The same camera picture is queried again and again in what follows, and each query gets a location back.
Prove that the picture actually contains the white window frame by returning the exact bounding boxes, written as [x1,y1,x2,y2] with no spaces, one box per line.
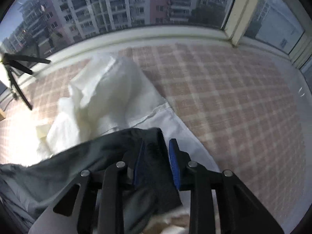
[0,0,312,78]

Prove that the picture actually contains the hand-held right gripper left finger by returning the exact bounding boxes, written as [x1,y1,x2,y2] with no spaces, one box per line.
[29,141,147,234]

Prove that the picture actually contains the plaid mat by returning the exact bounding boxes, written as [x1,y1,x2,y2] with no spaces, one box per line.
[0,43,308,225]

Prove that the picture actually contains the black tripod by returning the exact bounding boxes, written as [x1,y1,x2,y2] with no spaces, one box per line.
[0,52,51,110]

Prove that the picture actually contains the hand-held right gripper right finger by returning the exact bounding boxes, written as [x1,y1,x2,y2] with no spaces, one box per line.
[169,138,284,234]

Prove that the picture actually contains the black pants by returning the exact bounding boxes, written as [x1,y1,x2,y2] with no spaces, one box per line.
[0,127,183,234]

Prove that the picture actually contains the white garment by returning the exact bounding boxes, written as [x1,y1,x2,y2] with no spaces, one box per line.
[36,54,221,234]

